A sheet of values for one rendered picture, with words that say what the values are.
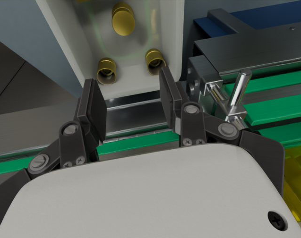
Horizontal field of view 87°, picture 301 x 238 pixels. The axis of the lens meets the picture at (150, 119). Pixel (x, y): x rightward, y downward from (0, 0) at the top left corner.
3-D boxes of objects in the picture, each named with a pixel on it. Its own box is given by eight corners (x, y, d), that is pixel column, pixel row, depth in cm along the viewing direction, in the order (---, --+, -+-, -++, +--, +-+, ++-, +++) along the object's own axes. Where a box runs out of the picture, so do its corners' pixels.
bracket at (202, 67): (182, 97, 36) (192, 120, 31) (184, 57, 29) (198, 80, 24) (198, 94, 36) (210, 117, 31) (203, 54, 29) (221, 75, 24)
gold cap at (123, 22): (108, 3, 25) (107, 11, 22) (131, 0, 25) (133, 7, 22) (114, 28, 27) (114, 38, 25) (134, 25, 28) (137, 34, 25)
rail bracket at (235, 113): (192, 126, 32) (218, 189, 24) (203, 43, 20) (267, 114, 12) (206, 123, 32) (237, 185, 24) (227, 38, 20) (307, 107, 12)
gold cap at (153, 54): (168, 59, 29) (163, 48, 31) (149, 56, 28) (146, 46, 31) (163, 76, 31) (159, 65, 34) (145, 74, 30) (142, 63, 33)
